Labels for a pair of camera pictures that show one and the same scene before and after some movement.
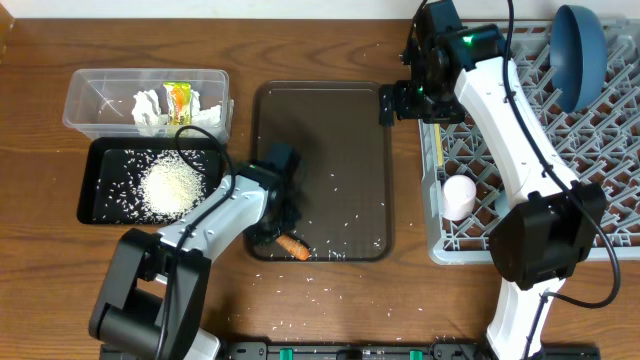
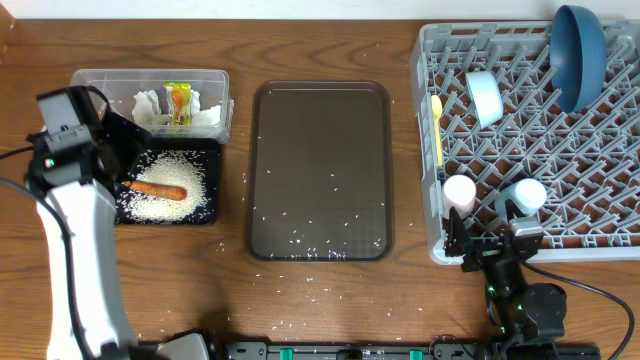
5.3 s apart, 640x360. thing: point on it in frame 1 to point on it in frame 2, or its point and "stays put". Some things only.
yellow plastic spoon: (439, 145) stays put
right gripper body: (388, 103) to (489, 252)
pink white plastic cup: (459, 193) stays put
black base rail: (389, 351) stays put
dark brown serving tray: (319, 170) stays put
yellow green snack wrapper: (178, 102) stays put
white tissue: (146, 109) stays put
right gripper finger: (387, 105) to (458, 243)
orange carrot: (295, 248) to (156, 189)
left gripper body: (282, 212) to (122, 145)
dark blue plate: (578, 58) stays put
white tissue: (209, 116) stays put
